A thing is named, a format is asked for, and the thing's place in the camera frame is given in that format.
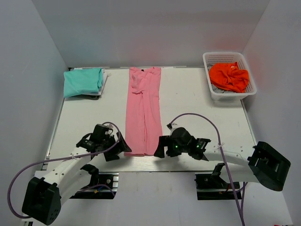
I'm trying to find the orange t-shirt in basket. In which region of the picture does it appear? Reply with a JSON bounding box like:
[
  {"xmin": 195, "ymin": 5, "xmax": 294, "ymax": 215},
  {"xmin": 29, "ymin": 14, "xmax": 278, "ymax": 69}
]
[{"xmin": 208, "ymin": 62, "xmax": 250, "ymax": 93}]

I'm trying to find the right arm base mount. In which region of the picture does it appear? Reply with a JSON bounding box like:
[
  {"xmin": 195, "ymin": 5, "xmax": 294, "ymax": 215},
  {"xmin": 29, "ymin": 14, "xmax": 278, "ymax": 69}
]
[{"xmin": 195, "ymin": 173, "xmax": 235, "ymax": 201}]

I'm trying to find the folded teal t-shirt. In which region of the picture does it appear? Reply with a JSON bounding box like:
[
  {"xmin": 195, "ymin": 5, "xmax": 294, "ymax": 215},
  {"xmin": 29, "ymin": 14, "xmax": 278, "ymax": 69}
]
[{"xmin": 63, "ymin": 68, "xmax": 103, "ymax": 98}]

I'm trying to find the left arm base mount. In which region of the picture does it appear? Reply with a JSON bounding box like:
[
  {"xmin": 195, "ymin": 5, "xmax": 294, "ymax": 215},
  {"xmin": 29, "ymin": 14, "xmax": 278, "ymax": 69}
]
[{"xmin": 71, "ymin": 172, "xmax": 119, "ymax": 200}]

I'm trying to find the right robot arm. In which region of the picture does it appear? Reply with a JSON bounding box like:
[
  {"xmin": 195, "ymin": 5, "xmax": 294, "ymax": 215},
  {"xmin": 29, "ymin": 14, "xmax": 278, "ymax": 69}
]
[{"xmin": 154, "ymin": 127, "xmax": 291, "ymax": 192}]

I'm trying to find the white plastic basket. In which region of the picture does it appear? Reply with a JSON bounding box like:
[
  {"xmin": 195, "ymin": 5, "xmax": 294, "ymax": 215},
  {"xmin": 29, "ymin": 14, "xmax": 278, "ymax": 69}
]
[{"xmin": 203, "ymin": 52, "xmax": 257, "ymax": 101}]

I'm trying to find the pink t-shirt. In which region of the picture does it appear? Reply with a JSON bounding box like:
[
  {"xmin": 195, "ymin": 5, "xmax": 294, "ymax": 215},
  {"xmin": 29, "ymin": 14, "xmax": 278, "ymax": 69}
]
[{"xmin": 124, "ymin": 67, "xmax": 162, "ymax": 156}]

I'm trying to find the grey cloth in basket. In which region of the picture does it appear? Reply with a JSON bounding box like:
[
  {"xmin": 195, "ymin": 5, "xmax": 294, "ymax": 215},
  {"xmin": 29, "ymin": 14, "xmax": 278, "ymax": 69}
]
[{"xmin": 210, "ymin": 84, "xmax": 237, "ymax": 96}]

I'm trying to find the white folded cloth under teal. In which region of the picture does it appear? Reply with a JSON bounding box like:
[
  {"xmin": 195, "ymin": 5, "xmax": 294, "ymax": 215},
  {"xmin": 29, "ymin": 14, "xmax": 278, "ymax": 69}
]
[{"xmin": 88, "ymin": 70, "xmax": 111, "ymax": 97}]

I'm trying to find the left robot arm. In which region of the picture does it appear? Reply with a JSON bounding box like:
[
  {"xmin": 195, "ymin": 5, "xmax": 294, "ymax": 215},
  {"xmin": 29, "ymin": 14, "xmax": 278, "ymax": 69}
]
[{"xmin": 22, "ymin": 122, "xmax": 131, "ymax": 226}]

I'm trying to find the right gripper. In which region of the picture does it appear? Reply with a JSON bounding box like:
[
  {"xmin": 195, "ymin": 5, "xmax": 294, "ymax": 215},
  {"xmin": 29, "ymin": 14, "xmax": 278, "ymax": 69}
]
[{"xmin": 154, "ymin": 135, "xmax": 190, "ymax": 158}]

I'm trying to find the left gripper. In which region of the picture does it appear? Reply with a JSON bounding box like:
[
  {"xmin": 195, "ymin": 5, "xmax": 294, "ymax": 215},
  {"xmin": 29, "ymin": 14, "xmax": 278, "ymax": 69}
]
[{"xmin": 101, "ymin": 131, "xmax": 132, "ymax": 161}]

